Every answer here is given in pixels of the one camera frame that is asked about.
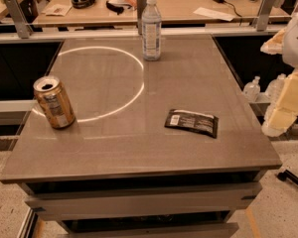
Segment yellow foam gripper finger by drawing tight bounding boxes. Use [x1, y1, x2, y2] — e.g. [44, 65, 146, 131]
[261, 68, 298, 137]
[260, 28, 286, 55]

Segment black rxbar chocolate wrapper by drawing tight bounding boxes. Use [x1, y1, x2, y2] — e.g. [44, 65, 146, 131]
[165, 109, 219, 139]

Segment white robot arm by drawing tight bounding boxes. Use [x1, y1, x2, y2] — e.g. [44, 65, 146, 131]
[260, 12, 298, 137]

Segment small clear bottle on shelf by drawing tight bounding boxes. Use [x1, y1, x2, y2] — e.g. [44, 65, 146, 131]
[242, 76, 260, 102]

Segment clear blue plastic bottle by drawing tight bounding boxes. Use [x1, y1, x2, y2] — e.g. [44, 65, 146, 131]
[141, 0, 162, 60]

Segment black stand leg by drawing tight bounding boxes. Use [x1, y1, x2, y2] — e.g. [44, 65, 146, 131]
[277, 170, 298, 185]

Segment white paper sheet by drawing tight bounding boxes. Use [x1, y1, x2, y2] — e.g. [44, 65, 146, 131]
[194, 7, 234, 22]

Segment lower cabinet drawer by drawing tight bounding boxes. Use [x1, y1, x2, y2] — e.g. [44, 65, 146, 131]
[58, 223, 238, 238]

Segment cabinet drawer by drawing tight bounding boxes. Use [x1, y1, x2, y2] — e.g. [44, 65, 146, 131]
[26, 182, 261, 220]
[58, 223, 238, 238]

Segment upper cabinet drawer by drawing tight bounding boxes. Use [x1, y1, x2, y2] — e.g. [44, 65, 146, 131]
[26, 182, 261, 220]

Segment black sunglasses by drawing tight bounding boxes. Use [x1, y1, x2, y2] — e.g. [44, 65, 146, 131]
[106, 0, 133, 15]

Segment paper card left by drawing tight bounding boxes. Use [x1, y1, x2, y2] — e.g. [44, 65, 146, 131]
[44, 4, 71, 17]

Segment gold soda can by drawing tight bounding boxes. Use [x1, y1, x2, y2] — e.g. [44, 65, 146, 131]
[33, 75, 75, 129]

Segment metal bracket right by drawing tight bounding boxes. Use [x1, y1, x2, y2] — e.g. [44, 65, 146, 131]
[252, 0, 275, 32]

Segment metal bracket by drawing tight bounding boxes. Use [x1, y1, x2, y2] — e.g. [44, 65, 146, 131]
[3, 0, 32, 39]
[136, 0, 146, 35]
[252, 0, 275, 32]

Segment metal bracket middle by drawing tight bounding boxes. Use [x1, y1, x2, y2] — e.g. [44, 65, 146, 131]
[136, 0, 146, 35]

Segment metal bracket left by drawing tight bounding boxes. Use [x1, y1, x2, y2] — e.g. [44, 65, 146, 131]
[3, 0, 32, 39]

